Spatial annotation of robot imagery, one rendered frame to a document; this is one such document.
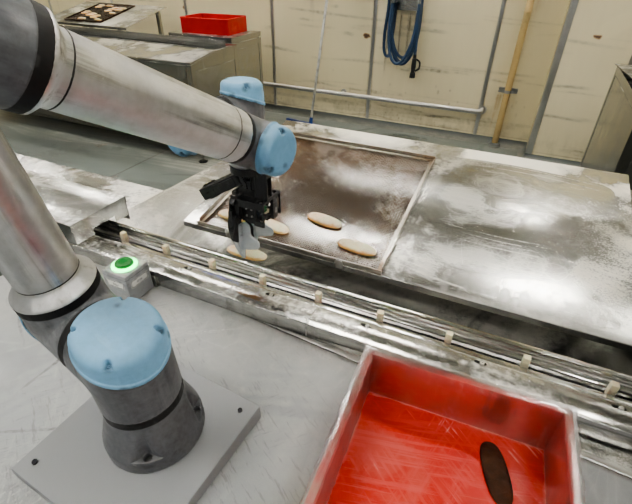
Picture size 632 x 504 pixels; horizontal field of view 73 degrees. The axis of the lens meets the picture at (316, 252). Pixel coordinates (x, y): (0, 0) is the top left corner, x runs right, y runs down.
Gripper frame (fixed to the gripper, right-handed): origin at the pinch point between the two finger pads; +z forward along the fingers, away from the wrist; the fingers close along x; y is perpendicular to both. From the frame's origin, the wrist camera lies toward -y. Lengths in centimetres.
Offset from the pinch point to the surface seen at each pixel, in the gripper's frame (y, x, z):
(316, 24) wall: -154, 370, 2
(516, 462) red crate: 60, -19, 11
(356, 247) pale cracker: 20.6, 14.8, 2.9
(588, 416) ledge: 69, -8, 7
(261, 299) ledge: 7.2, -6.4, 7.5
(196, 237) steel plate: -25.2, 12.5, 11.8
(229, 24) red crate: -203, 293, -2
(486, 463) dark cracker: 56, -22, 10
